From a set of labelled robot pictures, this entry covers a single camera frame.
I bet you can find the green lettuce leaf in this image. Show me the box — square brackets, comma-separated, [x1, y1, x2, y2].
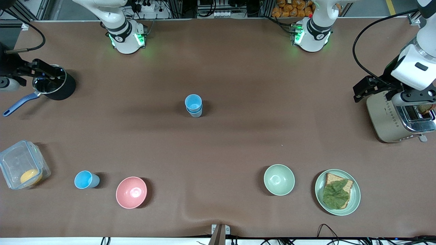
[323, 180, 350, 209]

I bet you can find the pale grey-blue plastic cup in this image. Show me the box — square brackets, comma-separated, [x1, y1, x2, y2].
[186, 104, 203, 118]

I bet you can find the beige and chrome toaster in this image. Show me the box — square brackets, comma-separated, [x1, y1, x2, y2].
[366, 90, 436, 143]

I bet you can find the orange round food piece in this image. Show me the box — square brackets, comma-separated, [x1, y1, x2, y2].
[20, 169, 43, 186]

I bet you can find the black looped cable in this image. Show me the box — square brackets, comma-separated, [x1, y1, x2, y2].
[317, 224, 342, 239]

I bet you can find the clear plastic food container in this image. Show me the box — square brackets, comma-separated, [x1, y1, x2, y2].
[0, 140, 51, 190]

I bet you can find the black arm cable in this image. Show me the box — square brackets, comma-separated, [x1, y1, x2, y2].
[352, 10, 419, 85]
[5, 20, 46, 54]

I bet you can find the pink bowl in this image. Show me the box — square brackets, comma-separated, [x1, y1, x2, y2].
[116, 176, 147, 209]

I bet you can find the metal table clamp bracket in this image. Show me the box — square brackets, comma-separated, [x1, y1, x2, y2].
[211, 224, 231, 245]

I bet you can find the brown bread slice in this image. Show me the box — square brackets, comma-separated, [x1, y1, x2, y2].
[324, 173, 354, 209]

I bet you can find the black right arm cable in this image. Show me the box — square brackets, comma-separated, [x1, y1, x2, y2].
[5, 20, 46, 54]

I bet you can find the black saucepan with blue handle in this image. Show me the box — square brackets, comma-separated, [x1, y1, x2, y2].
[3, 64, 76, 117]

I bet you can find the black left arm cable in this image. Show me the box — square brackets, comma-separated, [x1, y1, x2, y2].
[352, 10, 419, 85]

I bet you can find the pale green bowl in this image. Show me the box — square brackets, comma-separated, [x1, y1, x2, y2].
[263, 164, 295, 196]

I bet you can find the bright blue plastic cup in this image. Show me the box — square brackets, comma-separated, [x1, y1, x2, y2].
[185, 94, 202, 114]
[74, 170, 100, 189]

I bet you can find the white power strip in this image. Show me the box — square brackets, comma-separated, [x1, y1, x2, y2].
[136, 0, 156, 12]

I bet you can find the pale green plate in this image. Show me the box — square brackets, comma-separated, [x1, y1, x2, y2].
[314, 169, 361, 216]

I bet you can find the bag of orange snacks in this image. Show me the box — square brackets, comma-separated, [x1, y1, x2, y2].
[271, 0, 315, 18]

